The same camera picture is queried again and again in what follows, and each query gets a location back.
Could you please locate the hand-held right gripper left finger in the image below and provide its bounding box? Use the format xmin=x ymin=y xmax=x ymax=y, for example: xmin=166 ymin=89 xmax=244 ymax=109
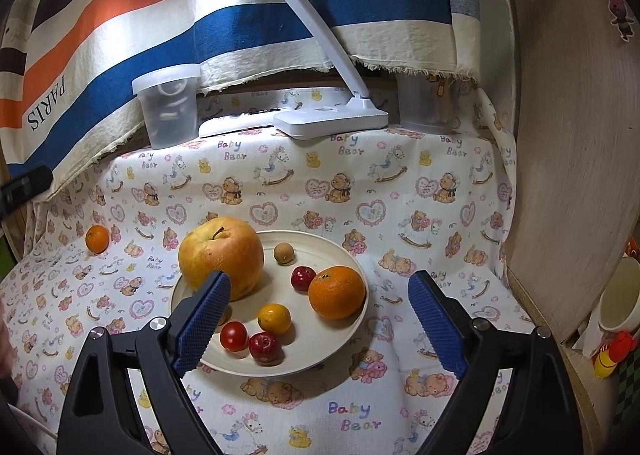
xmin=56 ymin=271 xmax=232 ymax=455

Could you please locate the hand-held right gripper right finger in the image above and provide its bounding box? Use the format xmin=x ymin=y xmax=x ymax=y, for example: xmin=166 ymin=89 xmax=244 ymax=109
xmin=407 ymin=271 xmax=583 ymax=455

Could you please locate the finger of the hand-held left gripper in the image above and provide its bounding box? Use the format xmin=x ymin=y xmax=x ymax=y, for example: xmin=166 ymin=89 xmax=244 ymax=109
xmin=0 ymin=167 xmax=54 ymax=216

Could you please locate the red cherry tomato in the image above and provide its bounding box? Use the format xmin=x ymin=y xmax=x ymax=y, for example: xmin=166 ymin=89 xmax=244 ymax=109
xmin=220 ymin=321 xmax=249 ymax=352

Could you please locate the small red apple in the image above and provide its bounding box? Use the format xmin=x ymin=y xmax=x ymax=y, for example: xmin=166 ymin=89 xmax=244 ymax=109
xmin=248 ymin=332 xmax=283 ymax=365
xmin=291 ymin=266 xmax=317 ymax=292

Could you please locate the small orange kumquat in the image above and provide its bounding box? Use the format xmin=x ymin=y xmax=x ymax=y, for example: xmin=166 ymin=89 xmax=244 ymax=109
xmin=257 ymin=303 xmax=292 ymax=336

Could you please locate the cream round plate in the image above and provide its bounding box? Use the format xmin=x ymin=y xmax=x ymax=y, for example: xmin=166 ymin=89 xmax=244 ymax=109
xmin=170 ymin=230 xmax=370 ymax=377

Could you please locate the large yellow red apple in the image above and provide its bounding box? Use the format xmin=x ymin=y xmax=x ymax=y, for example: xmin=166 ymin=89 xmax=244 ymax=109
xmin=178 ymin=216 xmax=265 ymax=302

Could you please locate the orange tangerine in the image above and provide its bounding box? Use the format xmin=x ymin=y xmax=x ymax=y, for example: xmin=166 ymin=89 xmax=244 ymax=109
xmin=308 ymin=265 xmax=366 ymax=320
xmin=85 ymin=225 xmax=110 ymax=254

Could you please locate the translucent plastic lidded container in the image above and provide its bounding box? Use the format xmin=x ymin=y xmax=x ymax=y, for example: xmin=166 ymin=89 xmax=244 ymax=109
xmin=131 ymin=63 xmax=201 ymax=150

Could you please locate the red yellow toy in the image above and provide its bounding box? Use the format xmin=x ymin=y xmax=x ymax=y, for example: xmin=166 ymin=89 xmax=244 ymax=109
xmin=592 ymin=331 xmax=633 ymax=379

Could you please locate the bear printed cloth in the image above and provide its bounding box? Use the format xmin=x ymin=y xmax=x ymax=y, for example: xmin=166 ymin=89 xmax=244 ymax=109
xmin=0 ymin=80 xmax=531 ymax=455

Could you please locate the white mug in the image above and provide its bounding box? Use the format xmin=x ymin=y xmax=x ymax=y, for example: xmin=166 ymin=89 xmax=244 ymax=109
xmin=597 ymin=256 xmax=640 ymax=341

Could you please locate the green checkered cloth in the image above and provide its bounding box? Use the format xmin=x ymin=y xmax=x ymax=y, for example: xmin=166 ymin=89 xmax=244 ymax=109
xmin=617 ymin=350 xmax=640 ymax=401

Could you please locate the white flat device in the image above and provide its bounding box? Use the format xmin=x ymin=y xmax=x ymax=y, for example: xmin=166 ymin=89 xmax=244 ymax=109
xmin=198 ymin=107 xmax=291 ymax=138

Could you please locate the wooden cabinet panel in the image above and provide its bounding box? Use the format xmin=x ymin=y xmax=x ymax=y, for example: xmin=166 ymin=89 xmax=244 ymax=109
xmin=492 ymin=0 xmax=640 ymax=455

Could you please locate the white desk lamp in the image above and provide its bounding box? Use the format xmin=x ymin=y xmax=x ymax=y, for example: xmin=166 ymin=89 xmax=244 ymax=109
xmin=102 ymin=0 xmax=389 ymax=140

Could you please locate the striped orange blue cloth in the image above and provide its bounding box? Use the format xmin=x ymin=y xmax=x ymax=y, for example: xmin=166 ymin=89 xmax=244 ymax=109
xmin=0 ymin=0 xmax=513 ymax=196

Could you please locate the bear sticker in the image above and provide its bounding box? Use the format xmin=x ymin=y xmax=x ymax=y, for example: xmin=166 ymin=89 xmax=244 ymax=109
xmin=606 ymin=0 xmax=635 ymax=42

